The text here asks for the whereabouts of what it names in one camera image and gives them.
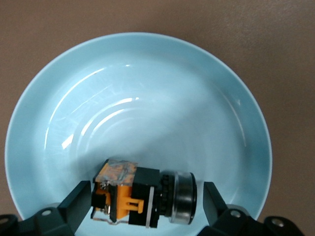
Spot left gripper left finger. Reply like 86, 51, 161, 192
0, 180, 92, 236

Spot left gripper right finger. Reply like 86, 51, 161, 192
196, 181, 303, 236

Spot orange push-button switch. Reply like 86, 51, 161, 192
91, 159, 198, 230

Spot light blue plate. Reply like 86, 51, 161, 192
4, 31, 273, 236

